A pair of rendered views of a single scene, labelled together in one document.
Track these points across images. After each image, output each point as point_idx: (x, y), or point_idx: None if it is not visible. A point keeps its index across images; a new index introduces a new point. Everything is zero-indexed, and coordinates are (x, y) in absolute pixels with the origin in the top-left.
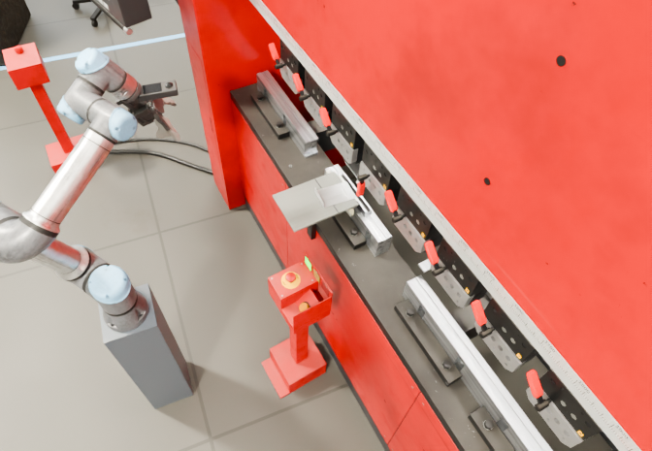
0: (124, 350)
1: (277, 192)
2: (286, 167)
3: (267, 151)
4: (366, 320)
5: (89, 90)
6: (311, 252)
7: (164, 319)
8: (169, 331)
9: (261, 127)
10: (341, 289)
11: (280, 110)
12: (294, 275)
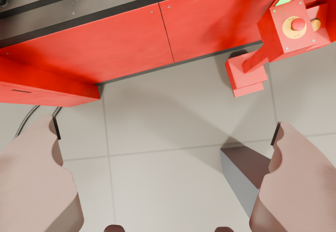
0: None
1: (141, 32)
2: None
3: (102, 15)
4: None
5: None
6: (224, 12)
7: (243, 167)
8: (242, 162)
9: (58, 13)
10: None
11: None
12: (299, 19)
